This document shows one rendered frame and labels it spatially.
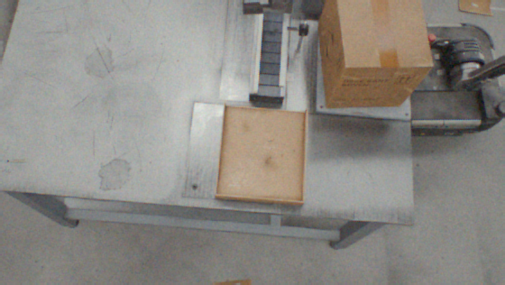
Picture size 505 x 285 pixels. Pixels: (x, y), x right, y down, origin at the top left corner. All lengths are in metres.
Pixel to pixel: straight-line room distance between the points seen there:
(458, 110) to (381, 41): 1.10
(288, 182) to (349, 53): 0.42
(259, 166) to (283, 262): 0.87
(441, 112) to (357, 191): 0.98
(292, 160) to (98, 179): 0.58
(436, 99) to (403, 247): 0.69
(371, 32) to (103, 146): 0.85
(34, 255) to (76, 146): 0.94
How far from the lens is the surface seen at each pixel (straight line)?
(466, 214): 2.58
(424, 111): 2.39
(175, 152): 1.53
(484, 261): 2.58
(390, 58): 1.39
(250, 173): 1.50
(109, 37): 1.73
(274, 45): 1.62
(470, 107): 2.49
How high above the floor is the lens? 2.27
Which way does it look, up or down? 70 degrees down
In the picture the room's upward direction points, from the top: 9 degrees clockwise
